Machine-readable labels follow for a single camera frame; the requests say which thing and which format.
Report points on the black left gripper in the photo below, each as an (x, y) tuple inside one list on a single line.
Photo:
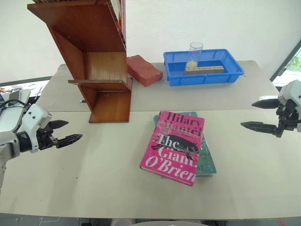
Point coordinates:
[(45, 139)]

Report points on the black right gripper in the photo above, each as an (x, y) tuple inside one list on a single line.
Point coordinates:
[(288, 117)]

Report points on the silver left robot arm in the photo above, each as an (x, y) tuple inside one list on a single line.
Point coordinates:
[(9, 143)]

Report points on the teal hardcover book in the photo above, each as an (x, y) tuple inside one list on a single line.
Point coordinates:
[(207, 157)]

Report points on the pink hardcover book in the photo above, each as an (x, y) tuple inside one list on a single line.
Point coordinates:
[(171, 150)]

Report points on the brown wooden bookshelf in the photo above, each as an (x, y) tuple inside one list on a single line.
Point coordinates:
[(82, 30)]

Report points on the cluttered background desk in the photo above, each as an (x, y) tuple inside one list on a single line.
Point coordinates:
[(23, 90)]

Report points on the blue plastic bin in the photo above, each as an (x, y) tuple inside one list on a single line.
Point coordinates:
[(211, 78)]

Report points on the wooden block with holes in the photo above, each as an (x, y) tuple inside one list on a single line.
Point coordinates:
[(209, 70)]

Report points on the clear plastic cup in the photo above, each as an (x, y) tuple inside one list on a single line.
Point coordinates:
[(195, 53)]

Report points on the red brick block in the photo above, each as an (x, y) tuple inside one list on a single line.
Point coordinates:
[(143, 70)]

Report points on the books on shelf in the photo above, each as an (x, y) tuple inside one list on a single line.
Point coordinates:
[(122, 21)]

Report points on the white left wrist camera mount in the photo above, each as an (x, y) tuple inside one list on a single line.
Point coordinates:
[(35, 115)]

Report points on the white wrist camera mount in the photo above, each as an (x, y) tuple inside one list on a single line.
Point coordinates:
[(35, 115), (290, 91)]

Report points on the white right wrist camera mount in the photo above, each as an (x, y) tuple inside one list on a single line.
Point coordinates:
[(290, 91)]

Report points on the black window frame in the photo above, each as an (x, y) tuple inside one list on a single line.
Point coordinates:
[(285, 60)]

